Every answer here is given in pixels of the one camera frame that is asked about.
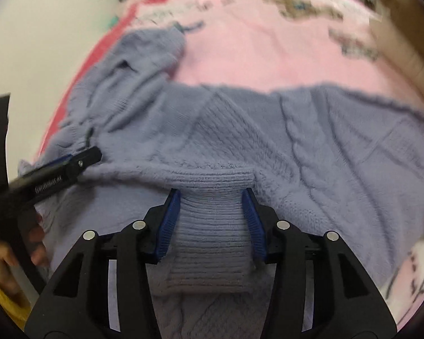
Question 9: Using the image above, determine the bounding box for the pink printed blanket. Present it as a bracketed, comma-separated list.
[32, 0, 424, 327]

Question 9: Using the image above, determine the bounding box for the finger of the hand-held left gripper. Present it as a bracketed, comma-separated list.
[10, 146, 103, 203]

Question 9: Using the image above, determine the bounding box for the person's yellow clothing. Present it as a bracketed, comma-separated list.
[0, 265, 32, 330]

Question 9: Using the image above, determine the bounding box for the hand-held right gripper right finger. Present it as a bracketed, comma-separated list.
[241, 188, 398, 339]

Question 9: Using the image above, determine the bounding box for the lavender knitted sweater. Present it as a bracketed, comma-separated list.
[18, 28, 424, 339]

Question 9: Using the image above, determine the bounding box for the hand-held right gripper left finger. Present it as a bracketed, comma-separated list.
[24, 188, 181, 339]

